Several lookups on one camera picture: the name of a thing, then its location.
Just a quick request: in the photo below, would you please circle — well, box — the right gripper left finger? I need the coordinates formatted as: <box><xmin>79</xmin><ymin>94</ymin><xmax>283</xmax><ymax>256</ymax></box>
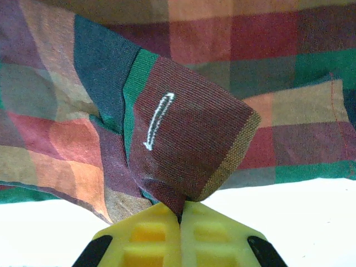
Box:
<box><xmin>71</xmin><ymin>202</ymin><xmax>182</xmax><ymax>267</ymax></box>

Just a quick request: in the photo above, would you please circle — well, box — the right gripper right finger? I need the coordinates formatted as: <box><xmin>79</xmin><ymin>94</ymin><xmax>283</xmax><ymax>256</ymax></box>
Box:
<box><xmin>180</xmin><ymin>201</ymin><xmax>289</xmax><ymax>267</ymax></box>

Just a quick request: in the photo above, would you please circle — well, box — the red green plaid shirt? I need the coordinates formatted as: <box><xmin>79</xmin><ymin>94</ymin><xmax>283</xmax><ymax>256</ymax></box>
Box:
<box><xmin>0</xmin><ymin>0</ymin><xmax>356</xmax><ymax>225</ymax></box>

